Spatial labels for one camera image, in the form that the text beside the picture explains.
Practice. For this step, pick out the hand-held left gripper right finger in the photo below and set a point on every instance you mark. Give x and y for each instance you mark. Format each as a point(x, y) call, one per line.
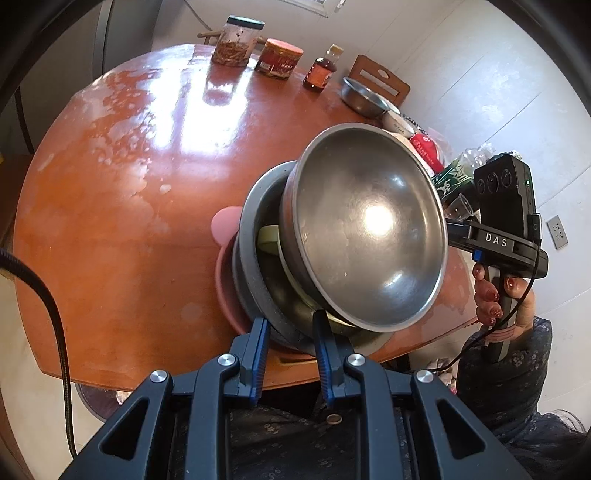
point(323, 355)

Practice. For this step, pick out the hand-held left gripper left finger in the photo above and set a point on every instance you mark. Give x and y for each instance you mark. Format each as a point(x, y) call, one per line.
point(261, 350)

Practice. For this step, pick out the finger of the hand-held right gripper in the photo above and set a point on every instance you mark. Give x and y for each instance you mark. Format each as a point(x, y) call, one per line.
point(459, 242)

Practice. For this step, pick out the small steel bowl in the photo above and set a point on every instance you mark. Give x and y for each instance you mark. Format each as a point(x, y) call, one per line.
point(369, 221)

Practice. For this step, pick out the large steel bowl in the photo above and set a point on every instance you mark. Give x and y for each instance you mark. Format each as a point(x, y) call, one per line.
point(247, 258)

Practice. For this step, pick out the pink plate with ears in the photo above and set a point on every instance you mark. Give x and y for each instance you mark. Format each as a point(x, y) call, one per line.
point(225, 226)

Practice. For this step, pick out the person's right forearm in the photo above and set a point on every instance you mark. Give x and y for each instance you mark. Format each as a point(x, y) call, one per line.
point(508, 392)

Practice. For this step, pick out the person's right hand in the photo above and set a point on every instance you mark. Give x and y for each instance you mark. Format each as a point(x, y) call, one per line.
point(487, 300)

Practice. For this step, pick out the clear plastic cup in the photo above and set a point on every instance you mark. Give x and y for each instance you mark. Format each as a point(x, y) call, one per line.
point(457, 207)

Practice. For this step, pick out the green label plastic bottle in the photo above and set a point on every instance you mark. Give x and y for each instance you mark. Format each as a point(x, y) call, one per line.
point(457, 173)

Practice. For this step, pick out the dark floral clothing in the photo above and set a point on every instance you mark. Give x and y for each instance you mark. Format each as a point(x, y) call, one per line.
point(286, 443)

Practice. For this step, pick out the white printed ceramic bowl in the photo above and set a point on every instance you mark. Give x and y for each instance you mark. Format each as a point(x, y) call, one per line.
point(397, 123)

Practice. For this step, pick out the plain white ceramic bowl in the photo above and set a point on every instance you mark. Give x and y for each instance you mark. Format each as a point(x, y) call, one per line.
point(392, 106)

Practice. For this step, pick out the crumpled plastic bag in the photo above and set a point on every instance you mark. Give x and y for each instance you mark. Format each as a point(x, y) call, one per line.
point(104, 401)

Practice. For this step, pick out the square back wooden chair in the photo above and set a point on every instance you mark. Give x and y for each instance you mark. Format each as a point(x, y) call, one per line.
point(383, 74)

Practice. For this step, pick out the brown sauce bottle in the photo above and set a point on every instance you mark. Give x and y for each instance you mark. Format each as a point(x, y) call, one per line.
point(321, 71)

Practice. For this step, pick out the red lid food jar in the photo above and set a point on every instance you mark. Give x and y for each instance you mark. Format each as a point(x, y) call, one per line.
point(277, 60)

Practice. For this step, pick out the black lid snack jar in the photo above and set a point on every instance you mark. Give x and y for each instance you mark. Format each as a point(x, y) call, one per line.
point(235, 44)

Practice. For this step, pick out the curved wooden chair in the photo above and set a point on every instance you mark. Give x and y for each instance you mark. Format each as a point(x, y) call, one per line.
point(207, 34)

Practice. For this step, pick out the white wall socket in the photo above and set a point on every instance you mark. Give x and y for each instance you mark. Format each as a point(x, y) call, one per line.
point(557, 231)

